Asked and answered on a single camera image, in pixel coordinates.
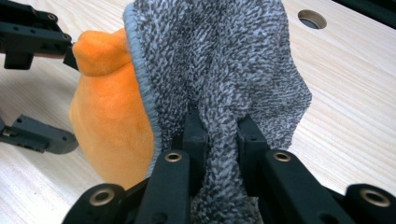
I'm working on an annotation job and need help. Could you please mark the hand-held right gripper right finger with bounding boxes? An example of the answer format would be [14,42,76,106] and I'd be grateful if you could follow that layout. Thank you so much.
[236,113,272,198]

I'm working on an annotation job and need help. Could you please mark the grey speckled cloth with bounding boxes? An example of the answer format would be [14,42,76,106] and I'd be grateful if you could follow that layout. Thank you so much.
[122,0,313,224]

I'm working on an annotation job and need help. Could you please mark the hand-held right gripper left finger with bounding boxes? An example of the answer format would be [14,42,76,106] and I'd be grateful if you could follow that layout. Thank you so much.
[171,106,209,198]

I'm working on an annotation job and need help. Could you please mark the orange plush toy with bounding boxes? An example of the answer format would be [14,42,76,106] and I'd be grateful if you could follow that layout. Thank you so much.
[68,27,163,190]

